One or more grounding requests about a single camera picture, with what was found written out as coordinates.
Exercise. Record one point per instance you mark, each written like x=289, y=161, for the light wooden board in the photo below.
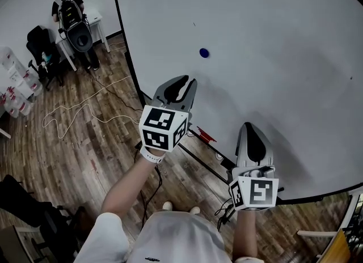
x=339, y=249

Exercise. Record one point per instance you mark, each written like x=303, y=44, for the white wrist watch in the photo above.
x=151, y=156

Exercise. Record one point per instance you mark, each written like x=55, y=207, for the small white table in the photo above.
x=95, y=16

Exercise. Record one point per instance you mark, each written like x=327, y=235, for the black office chair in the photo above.
x=39, y=43

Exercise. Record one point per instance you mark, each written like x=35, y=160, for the clear water jug red label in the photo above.
x=17, y=69
x=20, y=104

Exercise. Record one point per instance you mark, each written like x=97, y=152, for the black swivel chair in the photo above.
x=25, y=202

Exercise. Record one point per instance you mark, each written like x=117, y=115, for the person's white shoe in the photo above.
x=167, y=205
x=194, y=209

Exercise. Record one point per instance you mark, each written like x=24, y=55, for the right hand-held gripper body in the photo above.
x=259, y=192

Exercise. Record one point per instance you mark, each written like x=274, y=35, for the wooden desk corner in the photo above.
x=10, y=245

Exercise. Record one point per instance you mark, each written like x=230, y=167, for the white metal frame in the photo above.
x=347, y=213

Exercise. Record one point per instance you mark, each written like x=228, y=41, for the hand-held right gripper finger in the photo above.
x=241, y=151
x=256, y=148

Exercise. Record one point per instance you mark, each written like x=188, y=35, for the large white whiteboard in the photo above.
x=255, y=15

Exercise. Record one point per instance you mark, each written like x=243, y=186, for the teal item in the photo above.
x=46, y=57

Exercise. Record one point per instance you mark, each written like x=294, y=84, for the person's left forearm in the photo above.
x=127, y=185

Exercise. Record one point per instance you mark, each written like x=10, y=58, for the red whiteboard eraser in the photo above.
x=204, y=135

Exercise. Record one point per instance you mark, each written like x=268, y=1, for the person's white shirt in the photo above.
x=175, y=239

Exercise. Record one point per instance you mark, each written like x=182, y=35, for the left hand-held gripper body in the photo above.
x=163, y=127

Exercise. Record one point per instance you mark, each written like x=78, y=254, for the round blue magnet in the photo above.
x=204, y=53

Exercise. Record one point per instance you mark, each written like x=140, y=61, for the person's right forearm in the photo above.
x=248, y=233

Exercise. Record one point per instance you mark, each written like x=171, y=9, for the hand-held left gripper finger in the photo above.
x=164, y=90
x=191, y=97

